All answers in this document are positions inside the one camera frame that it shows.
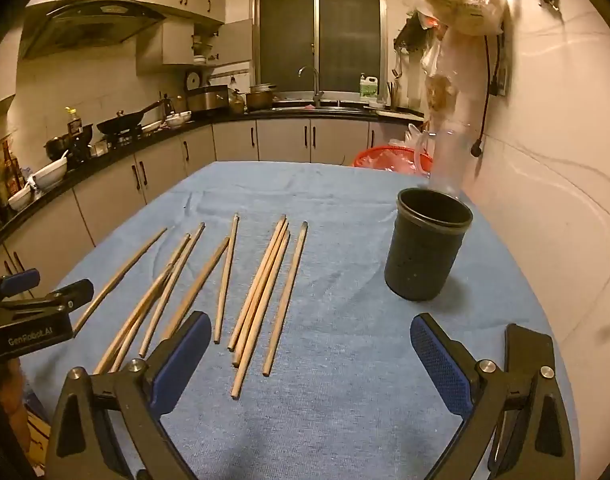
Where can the black utensil holder cup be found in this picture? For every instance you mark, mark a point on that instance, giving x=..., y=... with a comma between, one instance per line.
x=420, y=255

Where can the chopstick holder by sink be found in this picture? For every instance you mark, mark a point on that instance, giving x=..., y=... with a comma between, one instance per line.
x=393, y=96

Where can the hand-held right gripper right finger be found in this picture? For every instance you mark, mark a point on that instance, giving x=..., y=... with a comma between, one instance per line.
x=437, y=360

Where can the green detergent bottle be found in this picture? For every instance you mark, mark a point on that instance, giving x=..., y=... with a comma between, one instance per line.
x=367, y=87

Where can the metal sink faucet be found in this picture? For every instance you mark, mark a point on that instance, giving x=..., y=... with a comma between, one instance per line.
x=316, y=85

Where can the kitchen window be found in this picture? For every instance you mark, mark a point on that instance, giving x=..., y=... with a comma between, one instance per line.
x=320, y=40

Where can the brown kettle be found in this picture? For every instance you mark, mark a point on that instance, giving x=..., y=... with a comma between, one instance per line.
x=236, y=104

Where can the blue towel cloth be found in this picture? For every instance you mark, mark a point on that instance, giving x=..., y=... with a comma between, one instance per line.
x=345, y=400

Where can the large white bowl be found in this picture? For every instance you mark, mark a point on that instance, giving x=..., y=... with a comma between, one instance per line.
x=50, y=175

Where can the red plastic basket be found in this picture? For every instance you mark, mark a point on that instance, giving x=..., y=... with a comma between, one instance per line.
x=380, y=157

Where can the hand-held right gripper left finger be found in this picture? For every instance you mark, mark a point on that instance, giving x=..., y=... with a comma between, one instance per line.
x=182, y=355

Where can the metal rectangular cooker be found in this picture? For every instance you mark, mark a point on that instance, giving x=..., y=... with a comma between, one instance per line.
x=207, y=100

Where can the thin hanging plastic bag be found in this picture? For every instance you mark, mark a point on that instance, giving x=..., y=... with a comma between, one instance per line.
x=440, y=75

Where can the clear glass pitcher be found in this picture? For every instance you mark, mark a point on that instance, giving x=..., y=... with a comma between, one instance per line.
x=450, y=160

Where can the small white bowl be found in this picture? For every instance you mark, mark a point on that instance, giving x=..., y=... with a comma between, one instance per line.
x=179, y=120

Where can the oil bottle with yellow cap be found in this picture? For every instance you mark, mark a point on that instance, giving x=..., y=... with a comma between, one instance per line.
x=74, y=122

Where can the black kitchen countertop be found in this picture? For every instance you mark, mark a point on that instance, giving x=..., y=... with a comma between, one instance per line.
x=135, y=146

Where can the steel cooking pot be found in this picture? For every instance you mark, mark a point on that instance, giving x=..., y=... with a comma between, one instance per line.
x=260, y=99

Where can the grey base cabinets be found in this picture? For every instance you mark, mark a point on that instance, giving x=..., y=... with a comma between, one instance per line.
x=285, y=140

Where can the range hood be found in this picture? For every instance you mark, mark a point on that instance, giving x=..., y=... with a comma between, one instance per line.
x=85, y=25

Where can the black wok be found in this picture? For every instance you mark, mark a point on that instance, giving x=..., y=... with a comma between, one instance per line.
x=122, y=122

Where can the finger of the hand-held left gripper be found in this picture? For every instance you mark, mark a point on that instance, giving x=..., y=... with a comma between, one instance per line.
x=20, y=282
x=60, y=297

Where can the row of wooden chopsticks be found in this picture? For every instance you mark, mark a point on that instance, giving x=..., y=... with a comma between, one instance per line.
x=285, y=300

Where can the black pot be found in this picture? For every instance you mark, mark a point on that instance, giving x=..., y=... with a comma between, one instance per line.
x=67, y=147

